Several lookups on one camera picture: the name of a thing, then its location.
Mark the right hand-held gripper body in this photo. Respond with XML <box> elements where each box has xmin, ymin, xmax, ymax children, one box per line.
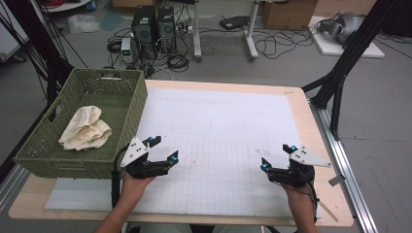
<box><xmin>268</xmin><ymin>146</ymin><xmax>332</xmax><ymax>188</ymax></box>

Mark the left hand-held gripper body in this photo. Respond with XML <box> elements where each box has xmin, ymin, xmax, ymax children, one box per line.
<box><xmin>120</xmin><ymin>136</ymin><xmax>170</xmax><ymax>180</ymax></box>

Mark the cream patterned cloth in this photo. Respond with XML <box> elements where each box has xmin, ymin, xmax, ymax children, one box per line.
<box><xmin>57</xmin><ymin>105</ymin><xmax>113</xmax><ymax>151</ymax></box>

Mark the green woven basket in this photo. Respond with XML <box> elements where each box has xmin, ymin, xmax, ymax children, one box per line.
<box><xmin>13</xmin><ymin>67</ymin><xmax>149</xmax><ymax>180</ymax></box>

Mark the person's left hand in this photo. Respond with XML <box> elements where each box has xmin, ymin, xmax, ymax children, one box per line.
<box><xmin>120</xmin><ymin>174</ymin><xmax>156</xmax><ymax>204</ymax></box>

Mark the person's right hand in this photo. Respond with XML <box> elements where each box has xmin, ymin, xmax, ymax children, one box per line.
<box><xmin>283</xmin><ymin>182</ymin><xmax>318</xmax><ymax>212</ymax></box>

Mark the grey tape piece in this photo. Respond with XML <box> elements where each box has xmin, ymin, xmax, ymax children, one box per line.
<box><xmin>327</xmin><ymin>175</ymin><xmax>347</xmax><ymax>187</ymax></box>

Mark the white grid mat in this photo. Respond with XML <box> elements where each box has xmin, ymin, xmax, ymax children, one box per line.
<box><xmin>45</xmin><ymin>86</ymin><xmax>323</xmax><ymax>219</ymax></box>

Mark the thin wooden stick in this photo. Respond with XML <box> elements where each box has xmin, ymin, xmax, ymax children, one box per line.
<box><xmin>316</xmin><ymin>197</ymin><xmax>340</xmax><ymax>223</ymax></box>

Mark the grey power supply unit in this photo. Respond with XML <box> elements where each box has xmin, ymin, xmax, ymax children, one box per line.
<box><xmin>120</xmin><ymin>37</ymin><xmax>135</xmax><ymax>65</ymax></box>

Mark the white floor board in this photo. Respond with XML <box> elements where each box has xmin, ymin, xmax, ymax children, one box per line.
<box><xmin>308</xmin><ymin>16</ymin><xmax>386</xmax><ymax>59</ymax></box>

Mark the large black computer tower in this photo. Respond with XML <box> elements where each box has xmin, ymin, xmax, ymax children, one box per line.
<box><xmin>130</xmin><ymin>5</ymin><xmax>159</xmax><ymax>60</ymax></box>

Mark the slim black computer tower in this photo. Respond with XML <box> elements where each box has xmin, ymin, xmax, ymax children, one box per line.
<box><xmin>156</xmin><ymin>5</ymin><xmax>178</xmax><ymax>54</ymax></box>

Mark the white desk leg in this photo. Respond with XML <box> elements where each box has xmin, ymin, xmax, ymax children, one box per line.
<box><xmin>244</xmin><ymin>0</ymin><xmax>260</xmax><ymax>61</ymax></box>
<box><xmin>191</xmin><ymin>0</ymin><xmax>203</xmax><ymax>62</ymax></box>

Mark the blue floor sheet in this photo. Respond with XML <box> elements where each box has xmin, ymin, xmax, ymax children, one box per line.
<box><xmin>98</xmin><ymin>9</ymin><xmax>125</xmax><ymax>33</ymax></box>

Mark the brown cardboard box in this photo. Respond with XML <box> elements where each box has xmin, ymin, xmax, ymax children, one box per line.
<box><xmin>260</xmin><ymin>0</ymin><xmax>319</xmax><ymax>31</ymax></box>

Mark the grey robot head shell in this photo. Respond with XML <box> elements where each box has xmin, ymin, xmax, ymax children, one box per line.
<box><xmin>318</xmin><ymin>12</ymin><xmax>365</xmax><ymax>45</ymax></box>

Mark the clear plastic bag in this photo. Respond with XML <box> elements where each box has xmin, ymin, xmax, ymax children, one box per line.
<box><xmin>67</xmin><ymin>13</ymin><xmax>102</xmax><ymax>35</ymax></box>

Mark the black flat case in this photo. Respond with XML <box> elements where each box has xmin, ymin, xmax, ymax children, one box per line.
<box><xmin>219</xmin><ymin>15</ymin><xmax>252</xmax><ymax>31</ymax></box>

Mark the long aluminium rail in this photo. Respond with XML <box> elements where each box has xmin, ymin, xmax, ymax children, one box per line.
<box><xmin>309</xmin><ymin>99</ymin><xmax>379</xmax><ymax>233</ymax></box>

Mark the left hand-held gripper black cable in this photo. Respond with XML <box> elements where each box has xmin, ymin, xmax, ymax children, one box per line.
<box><xmin>111</xmin><ymin>145</ymin><xmax>131</xmax><ymax>209</ymax></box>

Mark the hand-held gripper black cable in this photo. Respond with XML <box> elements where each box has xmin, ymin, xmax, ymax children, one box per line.
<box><xmin>296</xmin><ymin>170</ymin><xmax>320</xmax><ymax>224</ymax></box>
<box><xmin>111</xmin><ymin>145</ymin><xmax>131</xmax><ymax>209</ymax></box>

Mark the right hand-held gripper black cable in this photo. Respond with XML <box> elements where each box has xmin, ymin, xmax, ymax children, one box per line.
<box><xmin>296</xmin><ymin>170</ymin><xmax>320</xmax><ymax>224</ymax></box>

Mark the coiled black cable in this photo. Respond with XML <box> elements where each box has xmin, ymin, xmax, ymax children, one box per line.
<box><xmin>166</xmin><ymin>52</ymin><xmax>190</xmax><ymax>74</ymax></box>

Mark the tangle of black floor cables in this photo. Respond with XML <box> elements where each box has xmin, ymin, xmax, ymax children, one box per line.
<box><xmin>252</xmin><ymin>27</ymin><xmax>321</xmax><ymax>60</ymax></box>

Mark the black metal frame strut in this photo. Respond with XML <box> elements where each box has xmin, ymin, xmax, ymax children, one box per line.
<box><xmin>300</xmin><ymin>0</ymin><xmax>406</xmax><ymax>142</ymax></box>

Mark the short aluminium rail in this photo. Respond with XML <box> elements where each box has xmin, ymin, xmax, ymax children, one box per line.
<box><xmin>0</xmin><ymin>164</ymin><xmax>31</xmax><ymax>212</ymax></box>

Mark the black metal frame with cables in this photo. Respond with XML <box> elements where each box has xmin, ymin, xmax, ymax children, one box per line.
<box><xmin>0</xmin><ymin>0</ymin><xmax>76</xmax><ymax>107</ymax></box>

